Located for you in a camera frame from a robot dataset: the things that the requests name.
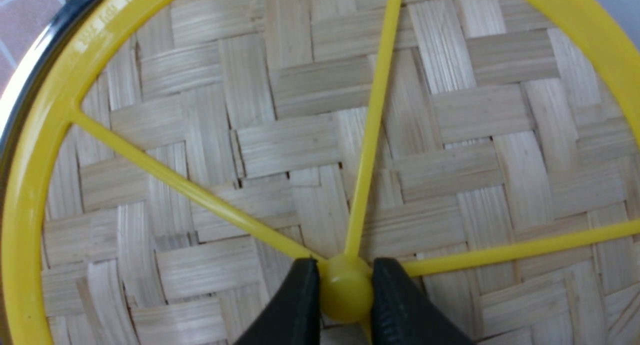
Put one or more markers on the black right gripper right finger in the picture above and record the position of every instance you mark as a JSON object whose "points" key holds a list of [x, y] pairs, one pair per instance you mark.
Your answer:
{"points": [[402, 315]]}

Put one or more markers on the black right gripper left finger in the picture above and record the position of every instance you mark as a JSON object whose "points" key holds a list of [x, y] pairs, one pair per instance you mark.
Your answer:
{"points": [[293, 316]]}

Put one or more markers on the woven bamboo steamer lid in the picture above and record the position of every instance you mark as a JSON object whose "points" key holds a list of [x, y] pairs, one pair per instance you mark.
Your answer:
{"points": [[179, 155]]}

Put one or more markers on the stainless steel pot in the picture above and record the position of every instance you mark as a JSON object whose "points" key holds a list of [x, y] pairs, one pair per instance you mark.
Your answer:
{"points": [[24, 84]]}

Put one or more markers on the pink checkered tablecloth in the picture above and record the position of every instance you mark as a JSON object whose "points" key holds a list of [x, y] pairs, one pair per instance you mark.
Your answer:
{"points": [[21, 21]]}

